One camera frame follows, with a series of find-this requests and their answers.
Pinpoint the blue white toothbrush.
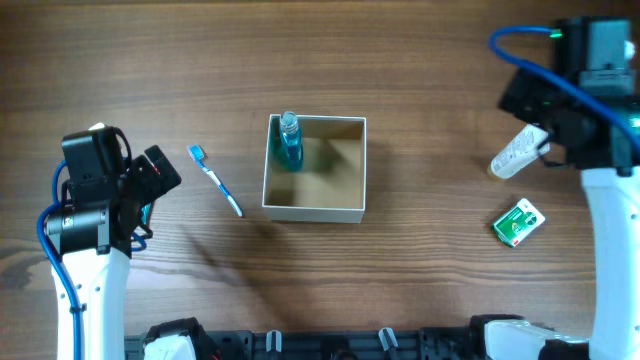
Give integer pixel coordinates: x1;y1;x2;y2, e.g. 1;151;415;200
187;144;244;218

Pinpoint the white lotion tube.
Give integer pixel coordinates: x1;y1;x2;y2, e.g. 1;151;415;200
487;125;550;180

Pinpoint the green white small box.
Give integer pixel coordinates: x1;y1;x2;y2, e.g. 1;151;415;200
491;198;546;248

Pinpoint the blue mouthwash bottle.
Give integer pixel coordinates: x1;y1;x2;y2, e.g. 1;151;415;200
277;111;304;172

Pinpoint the red white toothpaste tube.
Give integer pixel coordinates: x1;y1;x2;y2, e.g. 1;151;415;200
142;203;153;225

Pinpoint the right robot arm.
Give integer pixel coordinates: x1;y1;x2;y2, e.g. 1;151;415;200
469;17;639;359

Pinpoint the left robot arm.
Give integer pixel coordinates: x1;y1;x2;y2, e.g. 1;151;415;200
37;124;181;359

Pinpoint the white square cardboard box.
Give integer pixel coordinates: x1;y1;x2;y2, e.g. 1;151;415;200
261;114;367;223

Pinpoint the right blue cable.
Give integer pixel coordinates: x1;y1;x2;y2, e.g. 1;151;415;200
487;25;640;151

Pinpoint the blue cable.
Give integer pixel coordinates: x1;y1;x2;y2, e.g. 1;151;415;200
487;25;640;151
35;158;148;360

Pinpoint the left blue cable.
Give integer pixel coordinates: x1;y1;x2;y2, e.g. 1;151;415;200
35;158;148;360

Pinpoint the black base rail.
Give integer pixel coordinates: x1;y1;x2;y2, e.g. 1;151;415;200
123;327;474;360

